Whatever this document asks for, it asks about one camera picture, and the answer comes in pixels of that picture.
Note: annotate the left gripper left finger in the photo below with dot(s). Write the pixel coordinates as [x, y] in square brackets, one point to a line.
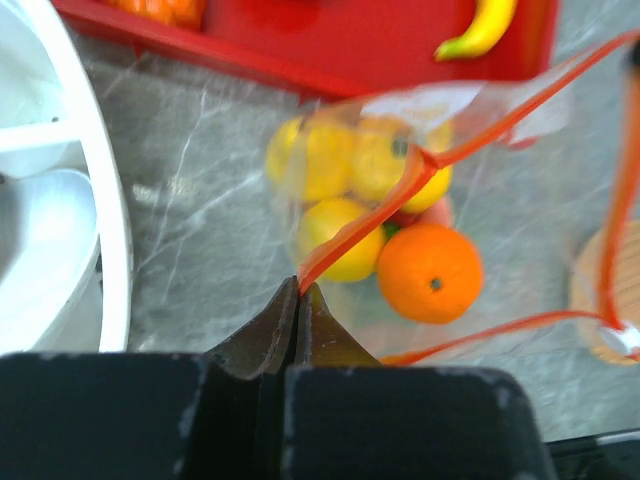
[262, 343]

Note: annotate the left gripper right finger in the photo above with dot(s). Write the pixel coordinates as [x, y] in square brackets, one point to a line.
[321, 342]

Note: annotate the orange tangerine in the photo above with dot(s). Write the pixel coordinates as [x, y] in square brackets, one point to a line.
[429, 273]

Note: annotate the clear zip bag orange zipper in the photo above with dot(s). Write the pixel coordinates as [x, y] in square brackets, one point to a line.
[538, 168]

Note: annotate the yellow fruit front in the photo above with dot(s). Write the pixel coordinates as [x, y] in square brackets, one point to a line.
[310, 160]

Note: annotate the yellow orange fruit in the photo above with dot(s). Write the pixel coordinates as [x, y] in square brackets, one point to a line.
[378, 164]

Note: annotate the white plastic basket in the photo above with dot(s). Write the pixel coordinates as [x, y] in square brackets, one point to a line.
[66, 246]

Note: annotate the round woven bamboo coaster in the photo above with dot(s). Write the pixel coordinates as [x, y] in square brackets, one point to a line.
[582, 289]

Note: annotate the red plastic tray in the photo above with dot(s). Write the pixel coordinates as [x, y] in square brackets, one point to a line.
[331, 49]

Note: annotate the small orange pumpkin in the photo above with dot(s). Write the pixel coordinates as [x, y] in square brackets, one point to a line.
[187, 14]

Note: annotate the yellow banana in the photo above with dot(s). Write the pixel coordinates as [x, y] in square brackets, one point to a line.
[491, 20]

